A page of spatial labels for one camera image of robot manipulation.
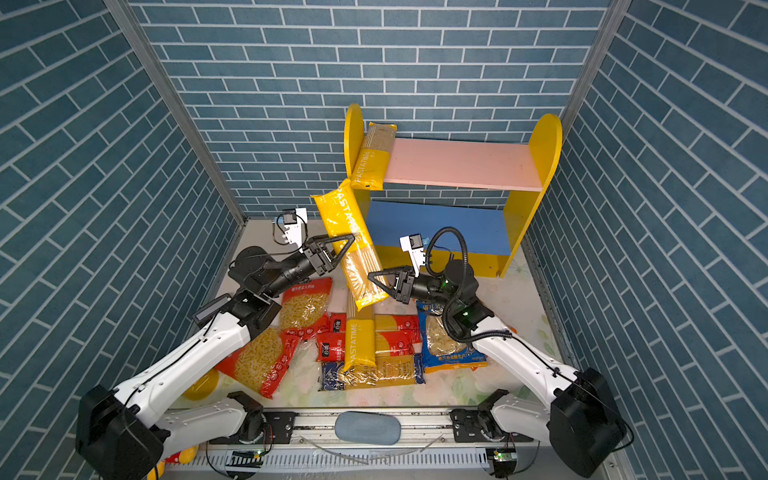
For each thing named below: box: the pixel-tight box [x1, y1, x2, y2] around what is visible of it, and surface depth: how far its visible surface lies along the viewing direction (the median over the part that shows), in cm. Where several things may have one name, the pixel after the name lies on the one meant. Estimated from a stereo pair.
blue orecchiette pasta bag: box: [417, 300, 489, 374], surface depth 84 cm
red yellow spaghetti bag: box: [316, 312, 423, 365], surface depth 88 cm
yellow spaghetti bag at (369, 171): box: [351, 122, 398, 191], surface depth 79 cm
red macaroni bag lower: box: [216, 327, 323, 398], surface depth 81 cm
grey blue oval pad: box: [334, 411, 402, 445], surface depth 73 cm
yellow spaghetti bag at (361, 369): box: [343, 286, 379, 388], surface depth 82 cm
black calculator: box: [192, 294, 233, 328], surface depth 93 cm
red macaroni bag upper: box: [280, 277, 333, 347], surface depth 92 cm
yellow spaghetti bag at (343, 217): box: [310, 179, 389, 311], surface depth 65 cm
